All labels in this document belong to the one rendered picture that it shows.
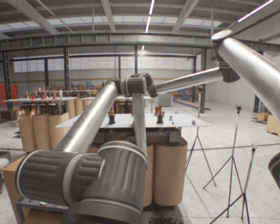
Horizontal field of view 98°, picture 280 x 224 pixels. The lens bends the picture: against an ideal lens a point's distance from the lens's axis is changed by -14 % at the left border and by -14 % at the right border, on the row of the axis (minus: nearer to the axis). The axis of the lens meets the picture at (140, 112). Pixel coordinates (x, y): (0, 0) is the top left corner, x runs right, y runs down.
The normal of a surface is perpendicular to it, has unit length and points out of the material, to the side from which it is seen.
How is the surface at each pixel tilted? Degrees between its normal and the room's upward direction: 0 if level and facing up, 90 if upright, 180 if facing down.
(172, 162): 90
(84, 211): 34
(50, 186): 75
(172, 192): 90
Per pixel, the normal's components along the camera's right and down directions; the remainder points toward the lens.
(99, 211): 0.00, -0.77
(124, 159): 0.33, -0.71
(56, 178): -0.16, -0.37
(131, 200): 0.69, -0.51
